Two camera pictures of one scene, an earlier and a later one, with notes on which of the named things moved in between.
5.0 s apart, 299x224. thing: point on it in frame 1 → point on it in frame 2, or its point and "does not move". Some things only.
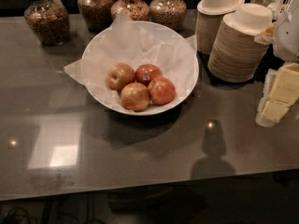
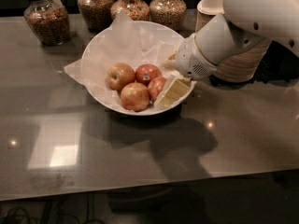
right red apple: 162,91 does not move
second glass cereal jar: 96,7 does not move
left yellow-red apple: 120,75 does not move
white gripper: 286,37 → 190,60
